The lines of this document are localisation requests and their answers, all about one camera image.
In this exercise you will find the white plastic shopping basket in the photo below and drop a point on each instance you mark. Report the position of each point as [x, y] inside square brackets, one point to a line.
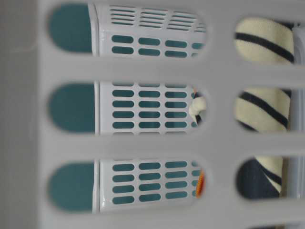
[31, 147]

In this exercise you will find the orange white small object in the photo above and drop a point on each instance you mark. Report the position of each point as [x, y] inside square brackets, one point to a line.
[197, 106]

